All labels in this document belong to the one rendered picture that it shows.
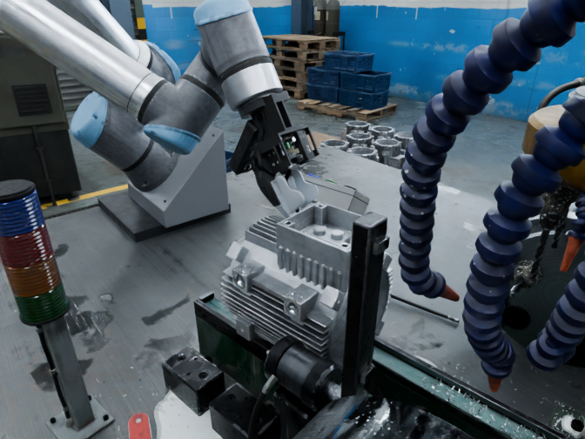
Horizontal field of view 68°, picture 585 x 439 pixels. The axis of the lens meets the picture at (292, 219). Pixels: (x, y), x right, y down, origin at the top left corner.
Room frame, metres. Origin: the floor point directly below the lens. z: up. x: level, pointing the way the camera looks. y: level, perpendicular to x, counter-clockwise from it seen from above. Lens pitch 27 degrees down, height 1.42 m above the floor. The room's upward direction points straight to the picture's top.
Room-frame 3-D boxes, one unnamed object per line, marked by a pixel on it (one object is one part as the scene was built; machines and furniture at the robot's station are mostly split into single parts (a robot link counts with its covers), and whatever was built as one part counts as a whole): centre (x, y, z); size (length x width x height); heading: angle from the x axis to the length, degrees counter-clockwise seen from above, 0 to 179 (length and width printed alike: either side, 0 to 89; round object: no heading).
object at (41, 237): (0.50, 0.35, 1.14); 0.06 x 0.06 x 0.04
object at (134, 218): (1.32, 0.43, 0.81); 0.32 x 0.32 x 0.03; 39
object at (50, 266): (0.50, 0.35, 1.10); 0.06 x 0.06 x 0.04
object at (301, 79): (7.82, -0.08, 0.45); 1.26 x 0.86 x 0.89; 39
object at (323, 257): (0.54, -0.05, 1.11); 0.12 x 0.11 x 0.07; 50
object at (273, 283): (0.57, -0.02, 1.01); 0.20 x 0.19 x 0.19; 50
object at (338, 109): (6.36, -0.77, 0.39); 1.20 x 0.80 x 0.79; 47
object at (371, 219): (0.35, -0.07, 1.12); 0.04 x 0.03 x 0.26; 49
